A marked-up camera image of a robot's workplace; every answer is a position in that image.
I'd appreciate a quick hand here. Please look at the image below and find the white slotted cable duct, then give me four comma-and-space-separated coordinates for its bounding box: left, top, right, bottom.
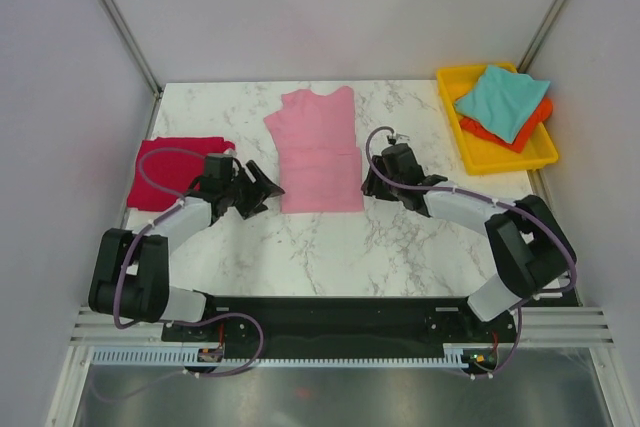
91, 345, 471, 369

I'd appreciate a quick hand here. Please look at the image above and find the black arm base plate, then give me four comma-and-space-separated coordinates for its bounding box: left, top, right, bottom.
162, 296, 515, 358

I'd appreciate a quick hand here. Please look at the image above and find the aluminium corner post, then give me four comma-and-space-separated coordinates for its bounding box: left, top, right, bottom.
517, 0, 570, 73
98, 0, 163, 98

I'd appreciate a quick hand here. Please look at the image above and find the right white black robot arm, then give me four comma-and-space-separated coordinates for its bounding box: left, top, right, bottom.
362, 143, 576, 341

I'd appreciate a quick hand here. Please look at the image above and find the pink t shirt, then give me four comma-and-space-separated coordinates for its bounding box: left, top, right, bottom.
264, 86, 364, 215

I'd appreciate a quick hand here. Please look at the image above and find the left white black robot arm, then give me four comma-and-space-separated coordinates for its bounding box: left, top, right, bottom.
88, 154, 285, 340

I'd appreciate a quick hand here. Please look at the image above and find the left aluminium corner post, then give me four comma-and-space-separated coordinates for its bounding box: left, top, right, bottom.
98, 0, 163, 98

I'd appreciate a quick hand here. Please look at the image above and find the teal folded t shirt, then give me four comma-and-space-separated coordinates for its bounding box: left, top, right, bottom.
454, 65, 551, 144

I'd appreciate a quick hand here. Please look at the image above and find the orange folded t shirt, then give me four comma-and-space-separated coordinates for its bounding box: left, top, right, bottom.
459, 96, 553, 154

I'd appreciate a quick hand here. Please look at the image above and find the yellow plastic tray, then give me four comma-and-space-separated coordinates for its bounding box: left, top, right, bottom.
436, 64, 559, 175

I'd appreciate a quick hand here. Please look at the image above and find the folded magenta t shirt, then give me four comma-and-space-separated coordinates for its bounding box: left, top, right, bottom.
126, 137, 236, 212

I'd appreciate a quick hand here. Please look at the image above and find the aluminium frame rail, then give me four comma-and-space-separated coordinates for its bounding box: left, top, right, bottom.
69, 307, 614, 348

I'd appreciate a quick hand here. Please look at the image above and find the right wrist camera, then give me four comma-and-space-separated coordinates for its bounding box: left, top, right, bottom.
387, 132, 410, 145

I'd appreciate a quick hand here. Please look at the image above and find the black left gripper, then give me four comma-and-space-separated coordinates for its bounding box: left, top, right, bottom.
222, 160, 283, 220

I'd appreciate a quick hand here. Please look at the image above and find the right aluminium corner post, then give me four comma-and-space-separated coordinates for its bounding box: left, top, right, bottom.
517, 0, 570, 73

